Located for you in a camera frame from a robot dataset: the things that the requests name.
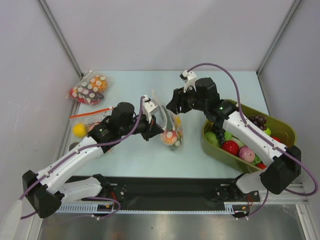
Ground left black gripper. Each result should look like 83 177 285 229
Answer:
120 111 164 142

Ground polka dot zip bag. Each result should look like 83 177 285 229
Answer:
151 89 184 152
67 70 113 106

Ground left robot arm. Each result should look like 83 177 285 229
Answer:
22 96 164 219

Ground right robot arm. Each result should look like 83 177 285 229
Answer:
166 77 301 201

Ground green fake lettuce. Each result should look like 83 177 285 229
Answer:
204 131 220 147

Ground dark fake grape bunch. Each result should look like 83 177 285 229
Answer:
214 126 226 145

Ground orange zipper clear bag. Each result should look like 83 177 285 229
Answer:
68 107 113 151

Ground red fake apple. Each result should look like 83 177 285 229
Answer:
221 140 240 156

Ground yellow fake lemon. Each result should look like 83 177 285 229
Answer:
72 123 87 138

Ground purple fake grape bunch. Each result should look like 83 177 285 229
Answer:
249 115 267 131

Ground pink fake onion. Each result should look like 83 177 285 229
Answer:
238 145 256 164

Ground red fake tomato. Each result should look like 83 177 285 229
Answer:
271 136 282 143

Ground olive green plastic bin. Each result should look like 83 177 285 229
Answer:
201 104 296 174

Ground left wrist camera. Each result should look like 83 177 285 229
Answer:
142 95 160 124

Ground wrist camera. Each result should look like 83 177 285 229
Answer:
142 95 160 124
179 70 198 93

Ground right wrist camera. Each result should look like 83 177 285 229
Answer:
179 70 198 93

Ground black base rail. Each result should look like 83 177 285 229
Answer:
67 174 263 212

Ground right aluminium frame post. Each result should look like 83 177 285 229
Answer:
256 0 303 77

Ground aluminium frame post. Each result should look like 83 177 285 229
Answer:
256 0 303 77
36 0 83 79

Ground left aluminium frame post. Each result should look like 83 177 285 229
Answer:
36 0 83 79

